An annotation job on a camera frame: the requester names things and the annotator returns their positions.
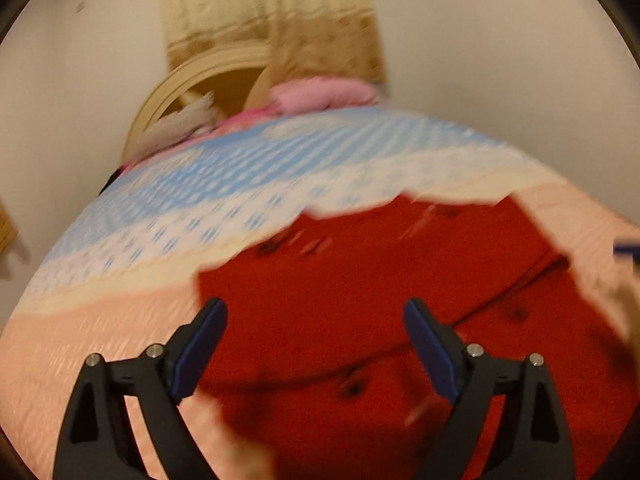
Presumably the beige side curtain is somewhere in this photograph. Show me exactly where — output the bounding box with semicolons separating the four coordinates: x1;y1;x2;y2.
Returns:
0;203;21;258

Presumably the pink folded blanket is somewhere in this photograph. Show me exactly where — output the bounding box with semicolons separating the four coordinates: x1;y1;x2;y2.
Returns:
217;75;383;131

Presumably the pink and blue dotted bedspread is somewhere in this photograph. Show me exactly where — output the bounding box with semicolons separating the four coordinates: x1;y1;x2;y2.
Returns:
1;108;639;479

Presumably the beige patterned window curtain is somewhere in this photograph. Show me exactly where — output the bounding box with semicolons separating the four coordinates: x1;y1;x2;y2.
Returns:
160;0;386;84

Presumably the cream wooden headboard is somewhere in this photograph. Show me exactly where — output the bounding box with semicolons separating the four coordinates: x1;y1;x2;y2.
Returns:
122;40;270;162

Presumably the striped grey pillow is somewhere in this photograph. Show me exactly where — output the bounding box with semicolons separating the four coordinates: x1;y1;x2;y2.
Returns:
122;93;218;164

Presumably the red knitted sweater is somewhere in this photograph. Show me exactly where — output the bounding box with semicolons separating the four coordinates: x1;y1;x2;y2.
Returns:
198;196;639;479

